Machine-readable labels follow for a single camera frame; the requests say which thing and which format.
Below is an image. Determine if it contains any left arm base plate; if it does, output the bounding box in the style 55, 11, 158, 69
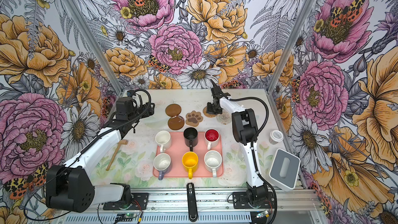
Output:
103, 192, 149, 211

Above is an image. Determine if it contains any black mug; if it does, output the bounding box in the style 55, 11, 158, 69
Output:
183, 128, 199, 152

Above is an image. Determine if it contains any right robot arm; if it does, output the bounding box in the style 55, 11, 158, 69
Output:
207, 82, 269, 206

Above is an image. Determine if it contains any yellow mug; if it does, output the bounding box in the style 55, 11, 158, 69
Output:
181, 151, 199, 179

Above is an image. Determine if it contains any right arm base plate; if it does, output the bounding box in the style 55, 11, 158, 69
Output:
231, 191, 276, 209

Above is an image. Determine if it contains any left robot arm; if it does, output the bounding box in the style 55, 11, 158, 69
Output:
45, 95, 155, 213

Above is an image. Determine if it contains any wooden mallet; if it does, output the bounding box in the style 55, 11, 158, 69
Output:
106, 140, 128, 171

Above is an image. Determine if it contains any glossy brown round coaster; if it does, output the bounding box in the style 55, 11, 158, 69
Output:
167, 116, 185, 131

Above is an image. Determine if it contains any cork round coaster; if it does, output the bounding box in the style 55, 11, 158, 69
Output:
203, 106, 217, 118

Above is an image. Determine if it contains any white paper cup with lid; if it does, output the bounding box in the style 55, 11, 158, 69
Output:
269, 130, 284, 145

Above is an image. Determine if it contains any white tissue box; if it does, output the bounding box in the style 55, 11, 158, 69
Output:
266, 148, 301, 192

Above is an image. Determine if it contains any dark brown round coaster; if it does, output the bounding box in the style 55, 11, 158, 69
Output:
165, 104, 181, 117

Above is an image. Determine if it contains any left black cable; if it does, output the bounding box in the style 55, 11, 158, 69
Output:
23, 88, 152, 223

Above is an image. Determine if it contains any pink tray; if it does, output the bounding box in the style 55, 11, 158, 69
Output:
153, 130, 224, 180

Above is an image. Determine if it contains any black center bar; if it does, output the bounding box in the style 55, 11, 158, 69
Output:
187, 183, 198, 222

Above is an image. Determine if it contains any white patterned round coaster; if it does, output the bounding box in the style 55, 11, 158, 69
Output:
216, 111, 232, 125

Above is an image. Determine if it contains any white mug purple handle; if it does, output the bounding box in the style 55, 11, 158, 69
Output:
153, 153, 172, 180

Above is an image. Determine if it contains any red interior white mug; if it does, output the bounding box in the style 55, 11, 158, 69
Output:
204, 129, 220, 150

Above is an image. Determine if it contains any paw shaped coaster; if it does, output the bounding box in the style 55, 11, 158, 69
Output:
186, 111, 203, 127

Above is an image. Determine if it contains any green circuit board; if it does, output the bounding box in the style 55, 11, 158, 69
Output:
115, 213, 140, 222

